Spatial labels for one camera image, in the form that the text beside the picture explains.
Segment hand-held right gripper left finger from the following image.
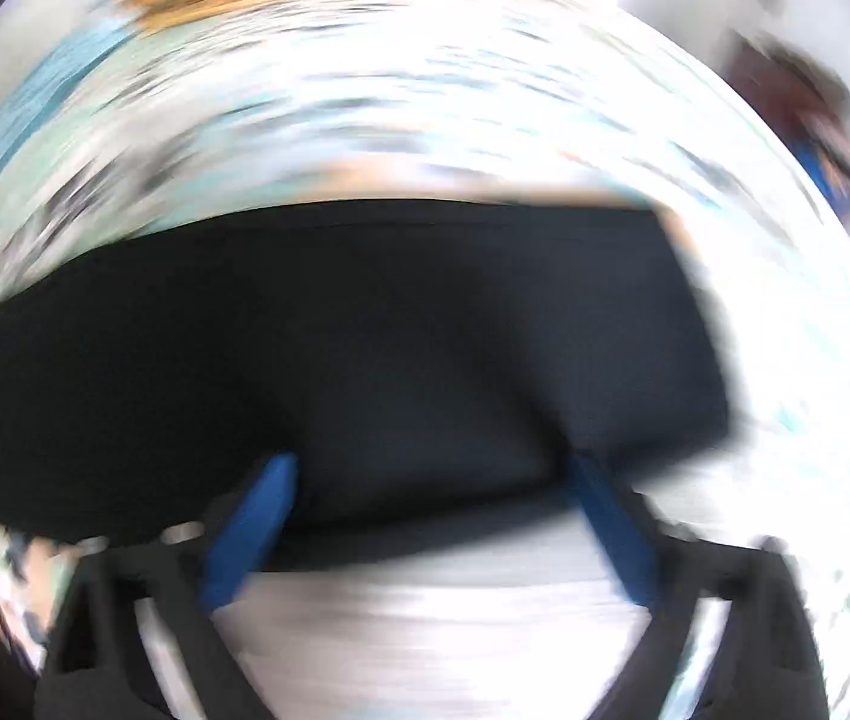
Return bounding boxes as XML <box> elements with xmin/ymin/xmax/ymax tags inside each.
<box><xmin>35</xmin><ymin>452</ymin><xmax>300</xmax><ymax>720</ymax></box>

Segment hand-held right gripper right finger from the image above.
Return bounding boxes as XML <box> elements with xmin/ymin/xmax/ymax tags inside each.
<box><xmin>570</xmin><ymin>452</ymin><xmax>833</xmax><ymax>720</ymax></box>

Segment black pants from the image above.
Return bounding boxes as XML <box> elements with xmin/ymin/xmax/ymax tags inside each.
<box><xmin>0</xmin><ymin>199</ymin><xmax>752</xmax><ymax>563</ymax></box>

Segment dark brown blurred object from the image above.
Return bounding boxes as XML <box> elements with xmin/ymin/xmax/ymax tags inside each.
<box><xmin>725</xmin><ymin>30</ymin><xmax>850</xmax><ymax>222</ymax></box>

